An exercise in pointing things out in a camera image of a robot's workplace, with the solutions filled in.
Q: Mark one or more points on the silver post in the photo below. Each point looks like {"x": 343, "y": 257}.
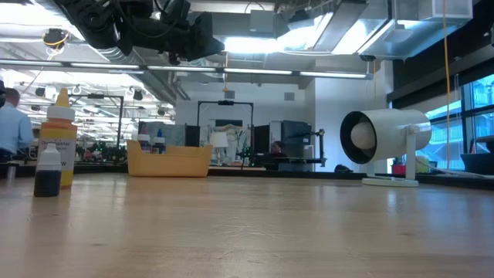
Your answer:
{"x": 11, "y": 175}

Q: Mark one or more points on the red bin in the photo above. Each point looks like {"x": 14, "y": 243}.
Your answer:
{"x": 397, "y": 170}

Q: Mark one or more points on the grey ceiling box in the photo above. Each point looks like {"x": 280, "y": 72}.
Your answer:
{"x": 262, "y": 21}

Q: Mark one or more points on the dark cabinet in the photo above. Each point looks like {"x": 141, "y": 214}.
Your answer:
{"x": 295, "y": 135}

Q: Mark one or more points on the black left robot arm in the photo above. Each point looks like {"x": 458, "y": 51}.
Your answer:
{"x": 92, "y": 19}

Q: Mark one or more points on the large yellow food coloring bottle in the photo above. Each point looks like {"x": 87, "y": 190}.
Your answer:
{"x": 58, "y": 131}

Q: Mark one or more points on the large purple food coloring bottle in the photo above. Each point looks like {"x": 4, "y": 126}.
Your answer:
{"x": 144, "y": 138}

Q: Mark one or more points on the black ceiling dome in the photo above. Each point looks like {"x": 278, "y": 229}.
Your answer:
{"x": 55, "y": 38}

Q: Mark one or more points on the long ceiling light strip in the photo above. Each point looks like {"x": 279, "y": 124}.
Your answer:
{"x": 104, "y": 66}

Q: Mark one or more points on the large blue food coloring bottle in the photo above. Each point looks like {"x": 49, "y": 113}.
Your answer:
{"x": 159, "y": 141}

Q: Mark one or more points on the black aluminium table frame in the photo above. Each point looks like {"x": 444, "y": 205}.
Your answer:
{"x": 247, "y": 173}

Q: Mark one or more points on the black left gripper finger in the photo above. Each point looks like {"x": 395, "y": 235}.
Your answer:
{"x": 208, "y": 38}

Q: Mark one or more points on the person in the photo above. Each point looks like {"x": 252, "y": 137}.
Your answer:
{"x": 15, "y": 127}
{"x": 277, "y": 148}

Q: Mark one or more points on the yellow plastic basket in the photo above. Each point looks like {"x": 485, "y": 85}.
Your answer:
{"x": 170, "y": 162}

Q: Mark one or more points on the black gantry frame with camera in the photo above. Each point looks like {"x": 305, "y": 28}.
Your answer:
{"x": 225, "y": 102}

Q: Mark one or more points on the small white-capped dropper bottle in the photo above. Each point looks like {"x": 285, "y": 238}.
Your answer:
{"x": 47, "y": 183}

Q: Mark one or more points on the white shaded table lamp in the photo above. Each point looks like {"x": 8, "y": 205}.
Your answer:
{"x": 218, "y": 140}

